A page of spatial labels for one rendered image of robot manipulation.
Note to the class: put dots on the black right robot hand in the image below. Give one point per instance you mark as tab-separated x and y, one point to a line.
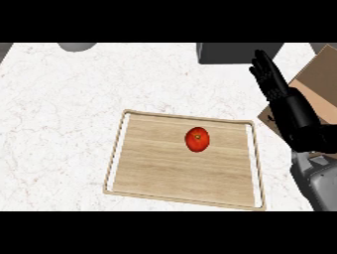
298	114

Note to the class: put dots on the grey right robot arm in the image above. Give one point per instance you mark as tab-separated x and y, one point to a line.
329	183

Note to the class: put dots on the brown cardboard box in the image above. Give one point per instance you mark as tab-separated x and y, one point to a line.
325	96

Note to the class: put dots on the red tomato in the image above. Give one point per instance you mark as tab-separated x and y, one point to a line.
197	139

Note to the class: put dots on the dark grey box appliance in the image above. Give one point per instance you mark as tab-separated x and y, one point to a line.
235	53

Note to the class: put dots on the pale wooden tray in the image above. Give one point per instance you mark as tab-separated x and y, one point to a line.
186	165

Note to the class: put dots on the grey round object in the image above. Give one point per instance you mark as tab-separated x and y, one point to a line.
77	46

